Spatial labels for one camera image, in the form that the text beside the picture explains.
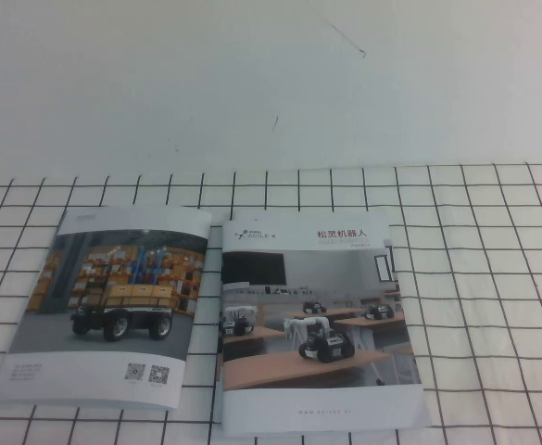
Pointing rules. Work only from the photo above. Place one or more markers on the AgileX robotics brochure book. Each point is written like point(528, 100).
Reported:
point(113, 287)

